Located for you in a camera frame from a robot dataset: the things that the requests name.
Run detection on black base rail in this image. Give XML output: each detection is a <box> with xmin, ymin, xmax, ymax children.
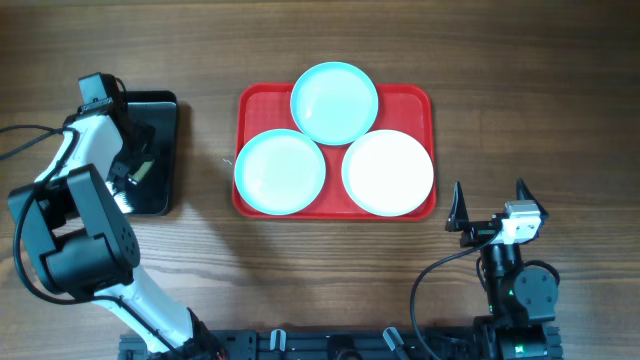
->
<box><xmin>118</xmin><ymin>327</ymin><xmax>564</xmax><ymax>360</ymax></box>

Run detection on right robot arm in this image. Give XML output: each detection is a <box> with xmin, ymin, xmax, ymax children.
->
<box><xmin>445</xmin><ymin>179</ymin><xmax>563</xmax><ymax>359</ymax></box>

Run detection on red plastic tray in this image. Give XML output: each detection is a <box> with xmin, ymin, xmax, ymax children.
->
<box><xmin>235</xmin><ymin>82</ymin><xmax>435</xmax><ymax>221</ymax></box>

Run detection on yellow green sponge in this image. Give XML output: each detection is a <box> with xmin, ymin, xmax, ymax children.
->
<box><xmin>129</xmin><ymin>159</ymin><xmax>154</xmax><ymax>185</ymax></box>

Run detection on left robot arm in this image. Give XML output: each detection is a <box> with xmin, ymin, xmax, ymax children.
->
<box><xmin>8</xmin><ymin>112</ymin><xmax>225</xmax><ymax>359</ymax></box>

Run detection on teal plate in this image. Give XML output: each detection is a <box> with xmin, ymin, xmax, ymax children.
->
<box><xmin>290</xmin><ymin>62</ymin><xmax>379</xmax><ymax>146</ymax></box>
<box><xmin>234</xmin><ymin>129</ymin><xmax>326</xmax><ymax>216</ymax></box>

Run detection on black water tray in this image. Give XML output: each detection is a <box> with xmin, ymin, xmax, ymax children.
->
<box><xmin>111</xmin><ymin>90</ymin><xmax>179</xmax><ymax>216</ymax></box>

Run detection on teal plate top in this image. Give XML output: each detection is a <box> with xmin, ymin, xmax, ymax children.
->
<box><xmin>290</xmin><ymin>62</ymin><xmax>379</xmax><ymax>146</ymax></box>

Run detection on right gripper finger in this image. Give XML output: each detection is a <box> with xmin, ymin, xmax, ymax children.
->
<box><xmin>516</xmin><ymin>178</ymin><xmax>549</xmax><ymax>218</ymax></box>
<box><xmin>447</xmin><ymin>181</ymin><xmax>469</xmax><ymax>225</ymax></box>

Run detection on white plate right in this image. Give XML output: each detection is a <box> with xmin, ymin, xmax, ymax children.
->
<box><xmin>341</xmin><ymin>129</ymin><xmax>435</xmax><ymax>217</ymax></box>

